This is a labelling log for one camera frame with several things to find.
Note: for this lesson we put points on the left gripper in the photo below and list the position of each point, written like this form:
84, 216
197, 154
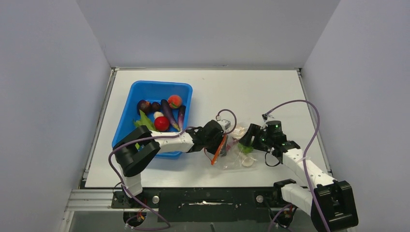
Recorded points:
220, 137

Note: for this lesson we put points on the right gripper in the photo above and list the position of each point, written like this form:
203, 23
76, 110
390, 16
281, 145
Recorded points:
255, 130

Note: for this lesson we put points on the clear zip top bag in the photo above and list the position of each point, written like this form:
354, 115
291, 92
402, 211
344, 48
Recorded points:
231, 160

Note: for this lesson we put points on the fake purple eggplant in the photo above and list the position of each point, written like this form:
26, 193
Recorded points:
168, 113
181, 117

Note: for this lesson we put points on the small fake white mushroom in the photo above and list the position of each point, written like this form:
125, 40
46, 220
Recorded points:
158, 114

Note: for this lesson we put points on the small dark fake fig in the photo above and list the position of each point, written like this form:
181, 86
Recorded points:
155, 107

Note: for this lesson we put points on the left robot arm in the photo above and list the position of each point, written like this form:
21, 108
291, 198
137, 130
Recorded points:
134, 152

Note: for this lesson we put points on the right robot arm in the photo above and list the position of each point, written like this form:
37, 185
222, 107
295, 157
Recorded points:
330, 203

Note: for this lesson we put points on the green fake bumpy vegetable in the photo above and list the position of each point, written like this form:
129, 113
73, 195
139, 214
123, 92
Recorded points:
244, 149

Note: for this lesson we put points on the white fake garlic piece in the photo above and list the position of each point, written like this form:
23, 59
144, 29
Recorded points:
247, 161

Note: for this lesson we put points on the fake peach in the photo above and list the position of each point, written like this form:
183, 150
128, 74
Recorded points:
175, 101

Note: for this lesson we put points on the green fake leafy vegetable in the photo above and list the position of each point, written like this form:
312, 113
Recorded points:
144, 121

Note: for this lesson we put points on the fake dark plum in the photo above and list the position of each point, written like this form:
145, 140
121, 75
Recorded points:
143, 106

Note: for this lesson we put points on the blue plastic bin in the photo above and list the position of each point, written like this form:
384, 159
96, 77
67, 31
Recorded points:
144, 99

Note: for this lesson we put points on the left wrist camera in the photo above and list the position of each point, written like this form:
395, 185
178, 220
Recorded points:
225, 124

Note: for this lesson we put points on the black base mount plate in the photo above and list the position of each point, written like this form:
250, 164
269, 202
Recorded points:
223, 214

